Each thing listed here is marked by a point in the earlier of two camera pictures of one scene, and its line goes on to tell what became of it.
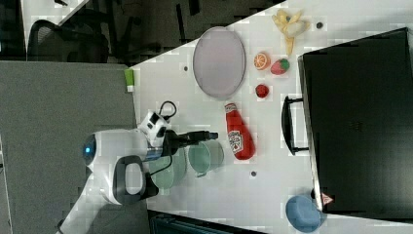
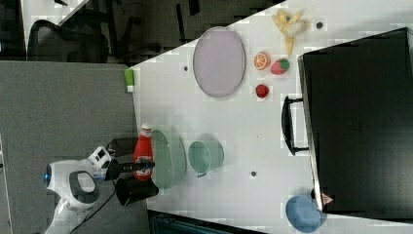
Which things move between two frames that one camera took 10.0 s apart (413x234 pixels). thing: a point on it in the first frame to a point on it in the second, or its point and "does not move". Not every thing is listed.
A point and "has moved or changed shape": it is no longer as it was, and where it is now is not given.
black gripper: x=172 y=140 to x=115 y=168
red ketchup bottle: x=240 y=138 has moved or changed shape
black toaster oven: x=356 y=121 does not move
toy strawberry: x=280 y=66 does not move
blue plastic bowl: x=303 y=212 does not move
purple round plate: x=219 y=61 does not move
